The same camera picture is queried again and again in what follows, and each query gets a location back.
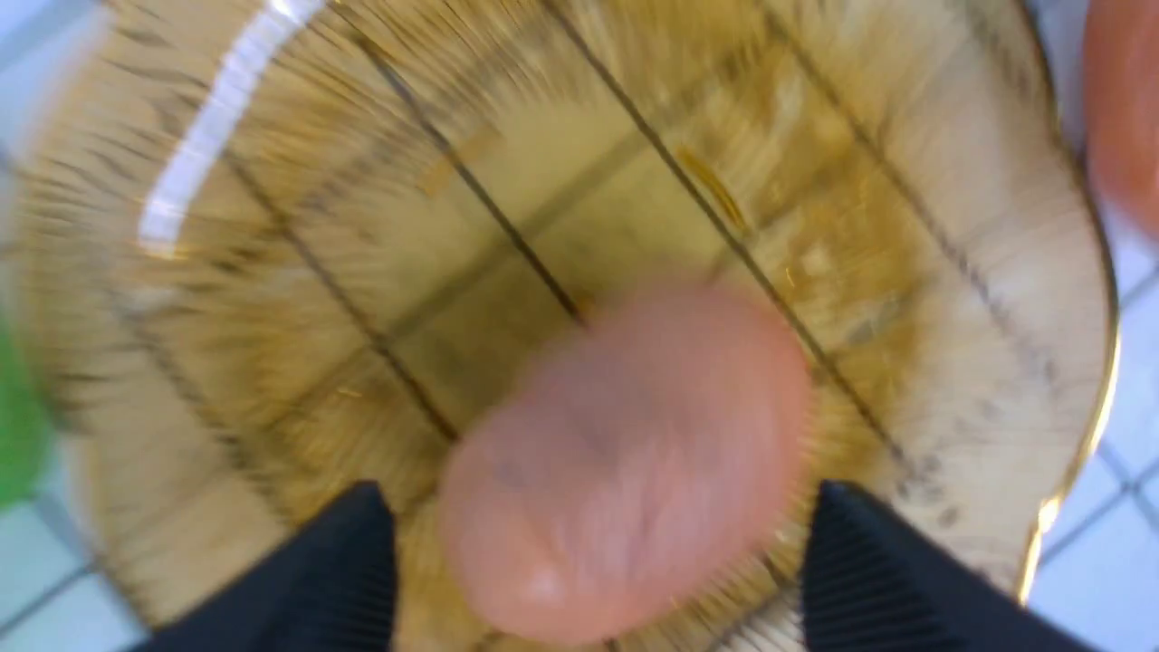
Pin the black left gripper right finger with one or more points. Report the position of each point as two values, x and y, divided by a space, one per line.
870 581

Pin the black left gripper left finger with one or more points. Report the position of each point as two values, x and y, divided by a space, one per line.
332 587

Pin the brown potato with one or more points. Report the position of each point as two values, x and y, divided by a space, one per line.
1120 85
637 461

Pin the green cucumber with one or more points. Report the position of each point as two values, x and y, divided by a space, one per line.
26 428

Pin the amber glass plate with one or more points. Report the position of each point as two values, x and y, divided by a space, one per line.
271 247

